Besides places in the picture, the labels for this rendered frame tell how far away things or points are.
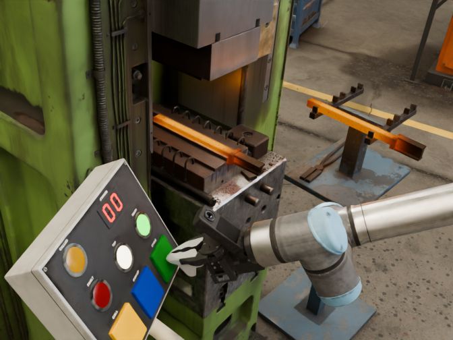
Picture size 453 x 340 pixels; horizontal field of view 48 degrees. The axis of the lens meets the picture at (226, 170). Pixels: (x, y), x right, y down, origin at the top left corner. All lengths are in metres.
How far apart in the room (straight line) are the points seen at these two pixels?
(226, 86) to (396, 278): 1.42
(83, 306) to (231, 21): 0.73
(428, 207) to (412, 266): 1.69
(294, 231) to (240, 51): 0.55
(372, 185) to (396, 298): 0.86
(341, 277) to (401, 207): 0.21
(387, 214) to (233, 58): 0.54
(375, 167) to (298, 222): 1.05
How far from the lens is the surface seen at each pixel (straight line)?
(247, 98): 1.72
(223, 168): 1.48
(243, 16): 1.31
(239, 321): 2.13
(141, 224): 1.09
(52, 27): 1.14
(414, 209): 1.13
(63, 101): 1.19
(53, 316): 0.94
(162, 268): 1.12
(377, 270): 2.71
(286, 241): 0.97
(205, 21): 1.20
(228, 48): 1.30
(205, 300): 1.66
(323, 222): 0.95
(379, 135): 1.65
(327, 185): 1.83
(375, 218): 1.13
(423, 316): 2.59
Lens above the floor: 1.81
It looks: 34 degrees down
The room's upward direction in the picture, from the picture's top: 5 degrees clockwise
